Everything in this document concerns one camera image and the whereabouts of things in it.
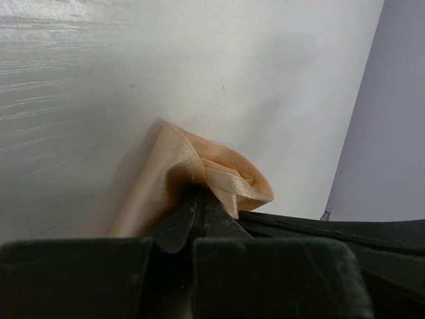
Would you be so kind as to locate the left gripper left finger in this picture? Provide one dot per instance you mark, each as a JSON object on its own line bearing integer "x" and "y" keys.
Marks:
{"x": 183, "y": 225}

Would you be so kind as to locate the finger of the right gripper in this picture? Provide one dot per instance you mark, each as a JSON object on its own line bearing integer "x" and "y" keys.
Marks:
{"x": 389, "y": 253}

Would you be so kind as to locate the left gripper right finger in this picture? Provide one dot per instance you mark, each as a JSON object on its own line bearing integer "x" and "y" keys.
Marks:
{"x": 213, "y": 221}

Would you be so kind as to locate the orange cloth napkin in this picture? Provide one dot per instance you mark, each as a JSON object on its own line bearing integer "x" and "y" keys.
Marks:
{"x": 180, "y": 159}

